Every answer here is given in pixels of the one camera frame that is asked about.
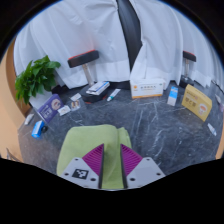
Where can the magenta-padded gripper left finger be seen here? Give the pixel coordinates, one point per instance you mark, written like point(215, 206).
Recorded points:
point(75, 171)

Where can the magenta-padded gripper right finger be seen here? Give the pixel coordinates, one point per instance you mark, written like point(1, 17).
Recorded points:
point(145, 171)

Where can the light green towel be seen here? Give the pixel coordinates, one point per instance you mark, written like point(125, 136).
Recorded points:
point(83, 140)

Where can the small black round item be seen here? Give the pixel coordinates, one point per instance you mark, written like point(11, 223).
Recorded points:
point(45, 128)

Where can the small flat sachet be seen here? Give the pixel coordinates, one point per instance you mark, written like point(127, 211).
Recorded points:
point(76, 97)
point(75, 105)
point(64, 110)

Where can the purple cardboard box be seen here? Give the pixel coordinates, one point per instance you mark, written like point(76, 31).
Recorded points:
point(50, 107)

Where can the white flat packet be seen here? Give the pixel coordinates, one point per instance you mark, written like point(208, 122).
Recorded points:
point(29, 119)

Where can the small white tube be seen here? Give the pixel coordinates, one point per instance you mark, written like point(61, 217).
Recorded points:
point(114, 94)
point(211, 129)

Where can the small blue white carton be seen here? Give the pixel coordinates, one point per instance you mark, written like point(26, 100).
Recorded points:
point(172, 96)

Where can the white box with orange stripe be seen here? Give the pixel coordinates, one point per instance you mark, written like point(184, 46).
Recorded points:
point(147, 89)

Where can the yellow cardboard box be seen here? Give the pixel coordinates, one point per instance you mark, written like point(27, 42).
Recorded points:
point(196, 102)

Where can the white and blue flat box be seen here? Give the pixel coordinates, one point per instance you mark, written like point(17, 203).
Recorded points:
point(98, 87)

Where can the green plant in white pot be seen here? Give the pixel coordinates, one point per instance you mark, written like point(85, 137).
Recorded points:
point(35, 78)

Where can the black stool with red seat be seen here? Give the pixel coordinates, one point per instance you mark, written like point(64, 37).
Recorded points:
point(189, 56)
point(83, 58)

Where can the white curtain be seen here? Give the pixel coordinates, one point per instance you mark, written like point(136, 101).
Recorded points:
point(76, 30)
point(166, 36)

